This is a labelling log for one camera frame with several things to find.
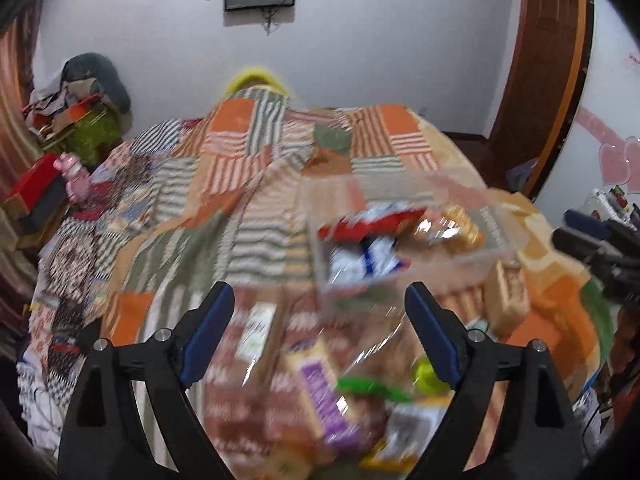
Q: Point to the clear plastic container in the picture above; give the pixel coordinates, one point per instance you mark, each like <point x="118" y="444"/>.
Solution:
<point x="450" y="260"/>

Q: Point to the red snack packet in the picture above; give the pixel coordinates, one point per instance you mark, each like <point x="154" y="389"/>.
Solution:
<point x="372" y="225"/>

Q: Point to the wooden door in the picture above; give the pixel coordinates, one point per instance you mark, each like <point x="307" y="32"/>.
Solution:
<point x="542" y="60"/>

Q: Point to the green bag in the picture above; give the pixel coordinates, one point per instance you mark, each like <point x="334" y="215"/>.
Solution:
<point x="92" y="135"/>

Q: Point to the silver yellow snack packet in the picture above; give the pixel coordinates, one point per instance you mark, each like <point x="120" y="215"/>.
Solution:
<point x="407" y="432"/>

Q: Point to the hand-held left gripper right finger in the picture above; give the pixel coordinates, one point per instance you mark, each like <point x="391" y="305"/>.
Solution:
<point x="435" y="335"/>

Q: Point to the red box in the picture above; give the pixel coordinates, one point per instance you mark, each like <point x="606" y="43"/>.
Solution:
<point x="36" y="190"/>

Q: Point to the patchwork blanket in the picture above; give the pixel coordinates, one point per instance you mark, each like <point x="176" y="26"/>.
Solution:
<point x="200" y="200"/>

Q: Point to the blue white snack packet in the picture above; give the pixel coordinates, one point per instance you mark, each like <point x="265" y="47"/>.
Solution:
<point x="367" y="257"/>

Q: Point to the purple snack packet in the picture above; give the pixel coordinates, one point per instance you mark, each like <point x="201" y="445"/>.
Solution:
<point x="325" y="395"/>

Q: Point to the pile of clothes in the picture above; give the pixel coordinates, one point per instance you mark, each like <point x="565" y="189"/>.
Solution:
<point x="82" y="85"/>

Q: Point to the green snack packet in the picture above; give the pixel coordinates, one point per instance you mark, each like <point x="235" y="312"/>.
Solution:
<point x="370" y="387"/>

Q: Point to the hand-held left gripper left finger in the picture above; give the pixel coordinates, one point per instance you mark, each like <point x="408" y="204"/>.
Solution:
<point x="207" y="330"/>

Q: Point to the golden snack packet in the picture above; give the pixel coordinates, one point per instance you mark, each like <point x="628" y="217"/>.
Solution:
<point x="457" y="230"/>

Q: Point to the tan cracker packet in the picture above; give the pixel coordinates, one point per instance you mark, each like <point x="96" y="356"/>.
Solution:
<point x="506" y="300"/>

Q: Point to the striped curtain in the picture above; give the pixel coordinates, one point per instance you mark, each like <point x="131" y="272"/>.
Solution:
<point x="17" y="160"/>

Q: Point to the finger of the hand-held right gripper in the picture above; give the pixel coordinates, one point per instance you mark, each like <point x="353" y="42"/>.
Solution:
<point x="585" y="220"/>
<point x="580" y="244"/>

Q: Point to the pink toy figure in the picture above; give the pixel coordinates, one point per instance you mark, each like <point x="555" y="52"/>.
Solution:
<point x="75" y="176"/>

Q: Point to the lime green round object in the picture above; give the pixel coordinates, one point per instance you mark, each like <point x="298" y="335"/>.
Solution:
<point x="427" y="377"/>

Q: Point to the yellow pillow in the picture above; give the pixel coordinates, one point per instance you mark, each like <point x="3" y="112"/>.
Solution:
<point x="255" y="79"/>

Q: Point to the pink heart wall sticker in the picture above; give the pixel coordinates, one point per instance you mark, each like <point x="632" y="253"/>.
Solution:
<point x="612" y="152"/>

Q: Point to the brown patterned snack bag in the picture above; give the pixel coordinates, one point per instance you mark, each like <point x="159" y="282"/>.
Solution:
<point x="235" y="405"/>

